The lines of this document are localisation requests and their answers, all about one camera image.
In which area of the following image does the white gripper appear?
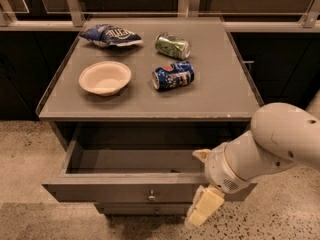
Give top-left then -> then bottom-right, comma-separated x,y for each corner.
184,142 -> 250,229

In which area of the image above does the grey top drawer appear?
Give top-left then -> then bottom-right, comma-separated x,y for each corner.
41,123 -> 258,204

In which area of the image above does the grey drawer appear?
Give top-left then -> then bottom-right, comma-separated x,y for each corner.
41,123 -> 258,204
95,203 -> 191,215

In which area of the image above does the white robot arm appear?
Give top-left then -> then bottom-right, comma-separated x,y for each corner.
185,91 -> 320,229

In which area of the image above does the grey bottom drawer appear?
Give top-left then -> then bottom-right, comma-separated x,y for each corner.
95,203 -> 191,215

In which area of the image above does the grey drawer cabinet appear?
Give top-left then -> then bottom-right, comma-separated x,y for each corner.
35,16 -> 266,216

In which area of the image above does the blue pepsi can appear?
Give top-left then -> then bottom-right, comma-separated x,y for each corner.
152,61 -> 194,90

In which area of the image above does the green soda can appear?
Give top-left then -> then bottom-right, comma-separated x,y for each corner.
155,33 -> 191,60

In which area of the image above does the white paper bowl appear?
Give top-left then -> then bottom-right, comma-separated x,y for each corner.
79,61 -> 131,96

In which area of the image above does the blue crumpled chip bag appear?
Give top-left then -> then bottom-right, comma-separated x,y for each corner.
80,24 -> 142,48

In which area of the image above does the metal glass railing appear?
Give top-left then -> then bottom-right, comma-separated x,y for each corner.
1,0 -> 320,32

